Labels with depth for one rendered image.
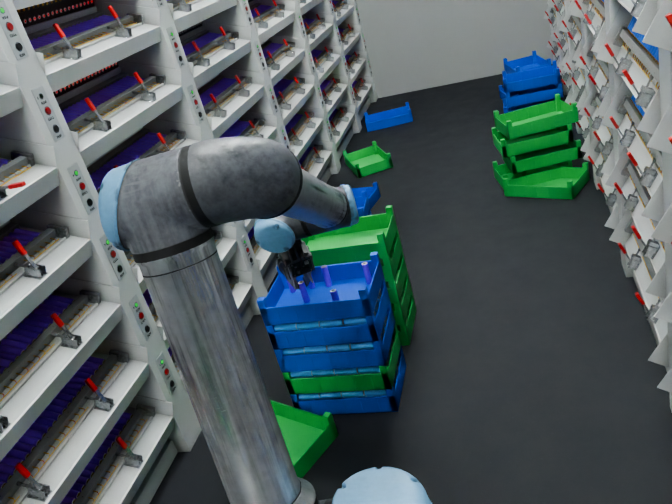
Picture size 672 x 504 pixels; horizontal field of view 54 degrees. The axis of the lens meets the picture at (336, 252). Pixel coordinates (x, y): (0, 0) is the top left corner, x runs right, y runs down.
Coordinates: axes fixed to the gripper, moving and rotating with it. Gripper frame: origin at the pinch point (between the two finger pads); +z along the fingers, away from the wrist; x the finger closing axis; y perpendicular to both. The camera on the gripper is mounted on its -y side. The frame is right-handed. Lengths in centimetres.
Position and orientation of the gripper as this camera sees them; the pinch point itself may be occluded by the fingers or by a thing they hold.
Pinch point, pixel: (300, 282)
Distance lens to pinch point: 178.7
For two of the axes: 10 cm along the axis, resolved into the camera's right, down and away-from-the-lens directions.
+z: 1.6, 7.4, 6.5
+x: 9.2, -3.4, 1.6
